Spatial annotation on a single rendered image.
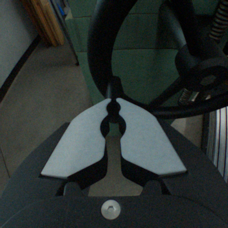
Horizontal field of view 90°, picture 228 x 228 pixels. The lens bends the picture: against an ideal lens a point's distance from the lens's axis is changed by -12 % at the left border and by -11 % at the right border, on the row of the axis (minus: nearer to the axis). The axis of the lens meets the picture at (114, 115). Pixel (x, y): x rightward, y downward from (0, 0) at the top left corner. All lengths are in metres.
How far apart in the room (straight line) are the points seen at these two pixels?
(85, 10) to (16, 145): 1.13
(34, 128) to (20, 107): 0.30
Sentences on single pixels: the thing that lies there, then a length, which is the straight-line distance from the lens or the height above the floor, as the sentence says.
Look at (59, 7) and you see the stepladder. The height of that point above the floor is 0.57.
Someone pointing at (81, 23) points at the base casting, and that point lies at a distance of 0.34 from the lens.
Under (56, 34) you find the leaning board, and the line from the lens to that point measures 1.85.
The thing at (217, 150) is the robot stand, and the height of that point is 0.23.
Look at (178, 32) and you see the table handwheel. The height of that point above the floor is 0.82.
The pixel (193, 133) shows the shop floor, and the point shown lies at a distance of 1.13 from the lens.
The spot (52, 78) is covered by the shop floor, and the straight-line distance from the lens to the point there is 1.47.
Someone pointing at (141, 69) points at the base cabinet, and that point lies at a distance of 0.42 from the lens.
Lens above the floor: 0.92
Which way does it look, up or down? 63 degrees down
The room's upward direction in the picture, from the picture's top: 5 degrees counter-clockwise
